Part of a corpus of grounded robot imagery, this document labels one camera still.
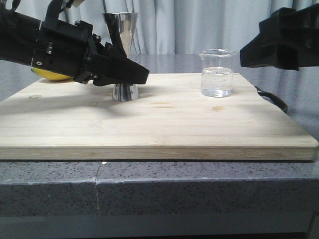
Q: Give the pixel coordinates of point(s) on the wooden cutting board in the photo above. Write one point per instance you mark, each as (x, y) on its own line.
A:
(171, 119)

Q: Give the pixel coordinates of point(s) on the glass beaker with liquid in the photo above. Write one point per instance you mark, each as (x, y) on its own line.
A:
(217, 72)

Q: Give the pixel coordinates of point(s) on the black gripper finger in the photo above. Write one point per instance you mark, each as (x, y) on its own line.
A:
(288, 39)

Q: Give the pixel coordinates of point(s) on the grey curtain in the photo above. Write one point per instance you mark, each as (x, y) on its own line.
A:
(184, 26)

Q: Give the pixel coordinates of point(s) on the steel double jigger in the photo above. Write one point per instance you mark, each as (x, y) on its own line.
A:
(121, 27)

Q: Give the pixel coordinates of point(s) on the yellow lemon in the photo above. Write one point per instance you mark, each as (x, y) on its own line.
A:
(51, 75)

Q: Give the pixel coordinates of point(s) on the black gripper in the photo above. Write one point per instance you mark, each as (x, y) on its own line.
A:
(75, 51)

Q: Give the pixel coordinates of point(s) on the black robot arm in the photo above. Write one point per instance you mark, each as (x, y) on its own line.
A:
(19, 32)

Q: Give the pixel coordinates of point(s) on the black board handle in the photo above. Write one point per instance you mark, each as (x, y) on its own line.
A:
(274, 99)

